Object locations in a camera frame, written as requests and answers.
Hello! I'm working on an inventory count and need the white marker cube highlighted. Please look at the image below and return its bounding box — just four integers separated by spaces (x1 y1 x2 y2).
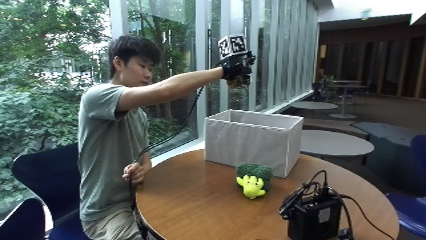
217 34 249 60

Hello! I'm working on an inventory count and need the the person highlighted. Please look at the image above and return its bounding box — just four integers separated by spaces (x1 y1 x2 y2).
77 34 257 240

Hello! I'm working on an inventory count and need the dark blue chair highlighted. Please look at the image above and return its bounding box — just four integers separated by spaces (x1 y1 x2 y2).
385 134 426 238
11 143 92 240
0 197 48 240

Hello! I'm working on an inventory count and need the dark background chair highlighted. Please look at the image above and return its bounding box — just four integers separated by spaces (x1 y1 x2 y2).
310 82 333 103

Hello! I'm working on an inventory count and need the small grey round table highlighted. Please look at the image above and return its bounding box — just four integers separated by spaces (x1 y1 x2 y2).
289 100 340 118

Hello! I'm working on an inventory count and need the white fabric storage box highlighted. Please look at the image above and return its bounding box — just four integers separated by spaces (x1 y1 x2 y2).
204 109 305 179

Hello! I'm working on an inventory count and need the potted green plant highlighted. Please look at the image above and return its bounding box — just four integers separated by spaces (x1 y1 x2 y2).
322 74 338 90

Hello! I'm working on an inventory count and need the tall round bistro table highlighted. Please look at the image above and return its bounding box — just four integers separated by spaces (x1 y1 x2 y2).
329 79 370 120

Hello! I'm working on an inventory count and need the brown upholstered bench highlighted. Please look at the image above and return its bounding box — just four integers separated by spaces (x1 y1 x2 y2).
302 118 370 140

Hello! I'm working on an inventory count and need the green broccoli plush toy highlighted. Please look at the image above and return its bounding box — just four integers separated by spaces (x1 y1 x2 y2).
235 162 274 201

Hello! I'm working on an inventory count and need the large grey round table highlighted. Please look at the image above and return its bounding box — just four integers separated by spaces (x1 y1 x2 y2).
300 129 376 165

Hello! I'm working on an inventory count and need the grey upholstered bench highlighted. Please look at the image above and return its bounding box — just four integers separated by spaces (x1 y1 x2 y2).
350 121 426 194

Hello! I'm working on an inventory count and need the black electronics box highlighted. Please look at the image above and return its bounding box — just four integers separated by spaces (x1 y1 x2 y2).
286 195 344 240

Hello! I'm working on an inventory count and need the black glove cable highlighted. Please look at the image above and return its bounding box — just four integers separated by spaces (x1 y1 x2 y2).
127 85 207 214

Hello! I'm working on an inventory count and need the bundle of black plugged cables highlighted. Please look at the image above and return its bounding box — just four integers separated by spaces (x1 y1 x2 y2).
278 169 356 240

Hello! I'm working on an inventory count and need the thin black cable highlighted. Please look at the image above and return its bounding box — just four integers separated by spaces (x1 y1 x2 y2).
340 194 397 240

